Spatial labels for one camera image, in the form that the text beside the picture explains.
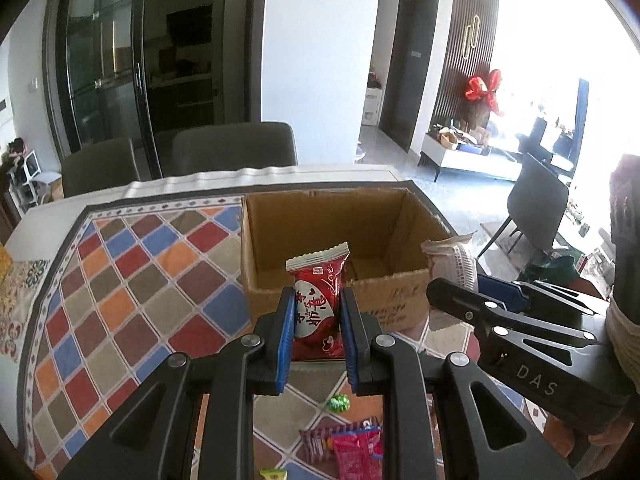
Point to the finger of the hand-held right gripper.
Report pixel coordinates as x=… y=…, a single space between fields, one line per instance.
x=470 y=305
x=500 y=290

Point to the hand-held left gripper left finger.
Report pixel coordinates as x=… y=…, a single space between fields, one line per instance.
x=285 y=345

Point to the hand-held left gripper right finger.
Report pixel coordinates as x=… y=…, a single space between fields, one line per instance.
x=350 y=347

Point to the red snack packet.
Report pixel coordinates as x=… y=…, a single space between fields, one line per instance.
x=317 y=310

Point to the beige snack packet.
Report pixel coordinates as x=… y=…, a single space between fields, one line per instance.
x=450 y=260

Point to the brown cardboard box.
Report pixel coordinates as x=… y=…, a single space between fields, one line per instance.
x=300 y=230

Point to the person's right hand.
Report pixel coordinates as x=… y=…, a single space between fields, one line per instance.
x=617 y=437

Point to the dark grey side chair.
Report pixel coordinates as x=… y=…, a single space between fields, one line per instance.
x=535 y=210

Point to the brown Costa biscuit packet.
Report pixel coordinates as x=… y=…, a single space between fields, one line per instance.
x=315 y=442

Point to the pink snack packet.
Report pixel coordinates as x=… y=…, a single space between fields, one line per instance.
x=357 y=455

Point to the yellow green wrapped candy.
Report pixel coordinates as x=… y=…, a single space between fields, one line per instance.
x=272 y=475

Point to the white low cabinet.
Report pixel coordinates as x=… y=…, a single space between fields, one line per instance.
x=470 y=160

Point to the colourful checkered tablecloth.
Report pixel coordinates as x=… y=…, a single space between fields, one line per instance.
x=125 y=285

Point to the white ribbed table cloth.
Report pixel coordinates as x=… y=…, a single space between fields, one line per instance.
x=250 y=177

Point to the red flower decoration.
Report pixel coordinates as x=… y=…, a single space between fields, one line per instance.
x=480 y=87

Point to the grey dining chair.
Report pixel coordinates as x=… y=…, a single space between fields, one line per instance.
x=235 y=147
x=100 y=165

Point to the small white cabinet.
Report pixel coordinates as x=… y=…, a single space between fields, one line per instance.
x=371 y=107

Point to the dark interior door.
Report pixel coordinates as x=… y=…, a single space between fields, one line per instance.
x=405 y=70

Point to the yellow patterned cloth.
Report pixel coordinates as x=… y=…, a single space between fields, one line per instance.
x=20 y=290

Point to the white shelf unit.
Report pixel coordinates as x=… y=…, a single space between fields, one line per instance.
x=37 y=180

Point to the glass sliding door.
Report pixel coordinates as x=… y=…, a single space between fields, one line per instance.
x=90 y=60

